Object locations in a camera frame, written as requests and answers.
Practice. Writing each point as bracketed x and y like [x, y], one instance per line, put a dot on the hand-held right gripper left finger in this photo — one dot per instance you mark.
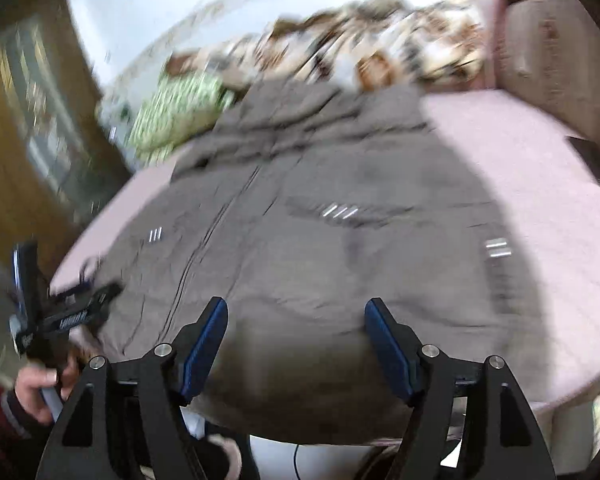
[205, 345]

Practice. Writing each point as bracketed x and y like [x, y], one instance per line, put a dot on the black smartphone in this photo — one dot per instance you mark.
[592, 157]

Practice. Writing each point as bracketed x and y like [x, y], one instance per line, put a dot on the person's left forearm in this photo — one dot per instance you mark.
[0, 420]

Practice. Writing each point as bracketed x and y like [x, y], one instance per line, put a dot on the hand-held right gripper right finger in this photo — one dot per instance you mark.
[387, 345]

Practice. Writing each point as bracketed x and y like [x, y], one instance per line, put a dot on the green checkered pillow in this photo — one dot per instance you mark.
[175, 110]

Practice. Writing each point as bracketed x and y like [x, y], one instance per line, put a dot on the wooden cabinet with glass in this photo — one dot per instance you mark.
[20, 135]

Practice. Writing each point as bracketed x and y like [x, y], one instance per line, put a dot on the grey puffer jacket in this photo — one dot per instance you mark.
[305, 260]

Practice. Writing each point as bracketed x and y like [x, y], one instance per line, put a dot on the pink quilted bed cover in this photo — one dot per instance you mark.
[530, 185]

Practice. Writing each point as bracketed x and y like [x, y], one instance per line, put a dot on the striped floral cushion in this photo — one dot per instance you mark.
[555, 50]

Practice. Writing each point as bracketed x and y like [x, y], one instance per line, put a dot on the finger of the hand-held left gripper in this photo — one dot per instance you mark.
[102, 294]

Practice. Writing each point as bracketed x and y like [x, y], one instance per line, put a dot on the leaf print blanket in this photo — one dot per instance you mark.
[355, 40]

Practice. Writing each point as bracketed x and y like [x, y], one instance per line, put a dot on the person's left hand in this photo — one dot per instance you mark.
[35, 385]

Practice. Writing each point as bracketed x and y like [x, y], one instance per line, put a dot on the dark fur-lined slipper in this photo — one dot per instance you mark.
[225, 450]

